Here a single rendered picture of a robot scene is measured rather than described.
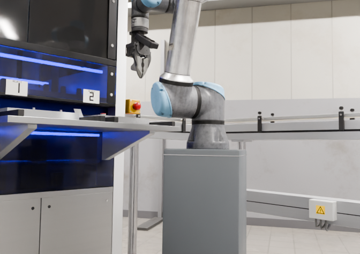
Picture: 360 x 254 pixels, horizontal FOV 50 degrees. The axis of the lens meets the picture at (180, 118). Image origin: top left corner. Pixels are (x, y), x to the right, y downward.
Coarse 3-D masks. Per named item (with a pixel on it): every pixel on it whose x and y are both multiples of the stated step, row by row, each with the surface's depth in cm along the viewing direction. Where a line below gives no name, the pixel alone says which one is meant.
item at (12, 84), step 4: (8, 80) 150; (12, 80) 151; (16, 80) 152; (8, 84) 150; (12, 84) 151; (16, 84) 152; (20, 84) 153; (24, 84) 154; (8, 88) 150; (12, 88) 151; (16, 88) 152; (20, 88) 153; (24, 88) 154; (8, 92) 149; (12, 92) 151; (16, 92) 152; (20, 92) 153; (24, 92) 154
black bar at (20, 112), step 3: (0, 111) 123; (3, 111) 120; (6, 111) 118; (9, 111) 117; (12, 111) 115; (15, 111) 114; (18, 111) 112; (21, 111) 113; (0, 114) 122; (3, 114) 120; (6, 114) 118; (9, 114) 117; (12, 114) 115; (15, 114) 114; (18, 114) 112; (21, 114) 113
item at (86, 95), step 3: (84, 90) 173; (87, 90) 174; (90, 90) 175; (84, 93) 173; (87, 93) 174; (90, 93) 175; (96, 93) 178; (99, 93) 179; (84, 96) 173; (87, 96) 174; (96, 96) 178; (99, 96) 179; (84, 99) 173; (87, 99) 174; (93, 99) 176; (96, 99) 178; (99, 99) 179; (87, 102) 174; (90, 102) 175; (93, 102) 176; (96, 102) 178
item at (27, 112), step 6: (6, 108) 124; (12, 108) 125; (18, 108) 126; (24, 114) 128; (30, 114) 129; (36, 114) 130; (42, 114) 132; (48, 114) 133; (54, 114) 135; (60, 114) 137; (66, 114) 138; (72, 114) 140; (78, 114) 142
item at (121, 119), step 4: (84, 116) 154; (88, 116) 152; (108, 116) 151; (112, 116) 152; (116, 116) 154; (120, 116) 155; (120, 120) 155; (124, 120) 156; (128, 120) 158; (132, 120) 159; (136, 120) 161; (140, 120) 162; (144, 120) 164; (148, 120) 166
